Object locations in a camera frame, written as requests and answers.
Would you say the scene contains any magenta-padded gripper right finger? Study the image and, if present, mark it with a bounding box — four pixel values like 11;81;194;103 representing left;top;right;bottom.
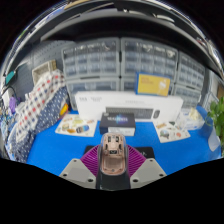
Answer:
125;145;168;190

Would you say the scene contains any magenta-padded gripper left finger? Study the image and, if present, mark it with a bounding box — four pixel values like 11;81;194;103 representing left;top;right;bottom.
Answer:
58;144;102;190

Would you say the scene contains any small colourful sticker sheet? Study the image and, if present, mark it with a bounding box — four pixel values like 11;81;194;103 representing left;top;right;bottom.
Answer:
153;120;192;144

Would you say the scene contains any large colourful sticker sheet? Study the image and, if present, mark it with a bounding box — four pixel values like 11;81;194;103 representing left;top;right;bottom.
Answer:
54;114;98;138

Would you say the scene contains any small black box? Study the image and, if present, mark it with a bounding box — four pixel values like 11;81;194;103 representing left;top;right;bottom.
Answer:
99;111;137;137

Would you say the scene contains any navy polka dot cloth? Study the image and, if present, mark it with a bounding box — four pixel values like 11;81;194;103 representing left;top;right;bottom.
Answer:
6;85;70;164

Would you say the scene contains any small yellow item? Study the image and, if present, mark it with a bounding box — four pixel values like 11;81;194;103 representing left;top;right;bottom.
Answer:
59;103;70;118

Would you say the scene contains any clear plastic bag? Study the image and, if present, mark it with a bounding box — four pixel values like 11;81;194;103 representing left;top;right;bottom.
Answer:
178;107;206;131

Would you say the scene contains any clear plant vase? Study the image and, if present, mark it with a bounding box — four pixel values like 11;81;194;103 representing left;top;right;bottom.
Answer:
207;128;223;153

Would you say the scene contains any white keyboard box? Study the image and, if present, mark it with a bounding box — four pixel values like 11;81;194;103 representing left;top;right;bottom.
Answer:
74;91;185;123

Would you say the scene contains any red blue checkered cloth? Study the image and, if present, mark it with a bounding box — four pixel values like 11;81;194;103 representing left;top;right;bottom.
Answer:
16;69;66;134

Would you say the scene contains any green potted plant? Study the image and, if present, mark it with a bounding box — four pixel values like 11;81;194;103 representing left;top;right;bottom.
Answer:
204;96;224;148

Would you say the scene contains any yellow and blue box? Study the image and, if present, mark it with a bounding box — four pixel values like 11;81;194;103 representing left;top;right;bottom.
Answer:
134;72;172;98

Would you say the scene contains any purple bag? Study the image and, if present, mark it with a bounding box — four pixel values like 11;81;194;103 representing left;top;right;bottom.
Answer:
8;96;18;114

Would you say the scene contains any grey small-drawer cabinet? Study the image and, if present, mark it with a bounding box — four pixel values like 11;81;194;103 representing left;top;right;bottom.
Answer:
61;38;121;80
173;51;206;108
119;37;179;82

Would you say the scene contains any white woven basket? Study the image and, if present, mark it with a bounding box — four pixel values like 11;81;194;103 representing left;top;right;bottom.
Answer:
31;59;58;84

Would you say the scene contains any teal tool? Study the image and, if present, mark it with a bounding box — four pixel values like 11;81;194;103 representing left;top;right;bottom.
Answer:
4;70;17;85

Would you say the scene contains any black wall shelf unit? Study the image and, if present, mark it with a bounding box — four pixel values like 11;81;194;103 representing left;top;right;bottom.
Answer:
39;4;224;73

